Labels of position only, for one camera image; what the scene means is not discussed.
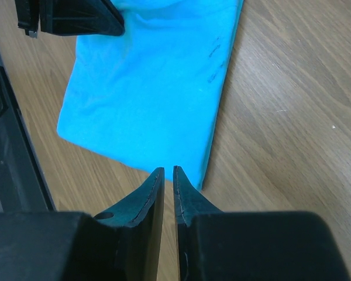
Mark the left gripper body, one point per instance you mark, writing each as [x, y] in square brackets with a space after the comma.
[28, 13]

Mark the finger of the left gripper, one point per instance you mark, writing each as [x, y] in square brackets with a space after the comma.
[80, 17]

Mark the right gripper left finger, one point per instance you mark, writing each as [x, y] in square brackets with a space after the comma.
[120, 243]

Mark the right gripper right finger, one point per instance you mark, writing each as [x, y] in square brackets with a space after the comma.
[269, 245]

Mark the turquoise t-shirt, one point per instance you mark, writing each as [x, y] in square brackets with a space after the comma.
[150, 97]

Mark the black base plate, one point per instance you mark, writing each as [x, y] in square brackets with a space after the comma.
[22, 183]

